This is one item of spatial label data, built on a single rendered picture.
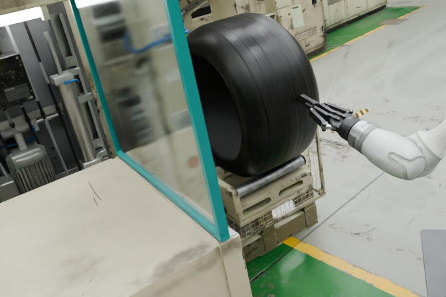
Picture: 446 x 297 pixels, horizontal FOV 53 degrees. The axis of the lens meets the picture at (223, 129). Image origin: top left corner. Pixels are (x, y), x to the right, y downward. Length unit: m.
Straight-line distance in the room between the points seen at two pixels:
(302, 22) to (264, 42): 4.93
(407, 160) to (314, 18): 5.50
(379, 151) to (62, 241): 0.82
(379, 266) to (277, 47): 1.53
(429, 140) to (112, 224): 0.90
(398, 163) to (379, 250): 1.55
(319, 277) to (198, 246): 1.83
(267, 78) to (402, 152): 0.48
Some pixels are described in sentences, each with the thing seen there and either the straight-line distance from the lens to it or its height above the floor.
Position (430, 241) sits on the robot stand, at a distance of 1.79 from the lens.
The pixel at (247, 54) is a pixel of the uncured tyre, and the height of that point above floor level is 1.40.
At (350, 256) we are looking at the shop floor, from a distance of 2.73.
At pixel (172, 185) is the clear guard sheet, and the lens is 0.93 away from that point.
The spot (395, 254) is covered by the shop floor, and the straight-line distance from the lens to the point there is 2.75.
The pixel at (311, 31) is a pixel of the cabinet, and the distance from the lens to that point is 6.61.
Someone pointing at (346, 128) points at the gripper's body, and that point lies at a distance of 1.35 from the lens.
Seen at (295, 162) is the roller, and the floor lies 0.91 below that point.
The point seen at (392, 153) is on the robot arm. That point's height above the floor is 1.16.
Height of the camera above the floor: 1.75
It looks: 22 degrees down
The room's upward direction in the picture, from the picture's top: 12 degrees counter-clockwise
